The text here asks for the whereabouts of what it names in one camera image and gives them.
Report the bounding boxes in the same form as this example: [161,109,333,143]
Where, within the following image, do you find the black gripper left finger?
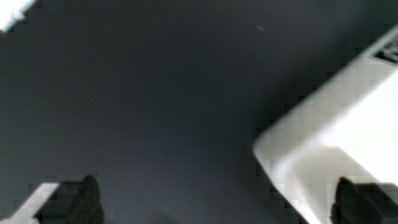
[35,175,104,224]

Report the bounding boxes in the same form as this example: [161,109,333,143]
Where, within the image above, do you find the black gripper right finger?
[330,177,398,224]

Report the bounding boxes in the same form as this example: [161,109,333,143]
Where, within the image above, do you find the white desk top tray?
[252,26,398,224]

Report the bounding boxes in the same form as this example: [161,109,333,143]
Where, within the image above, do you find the white L-shaped fence wall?
[0,0,37,33]

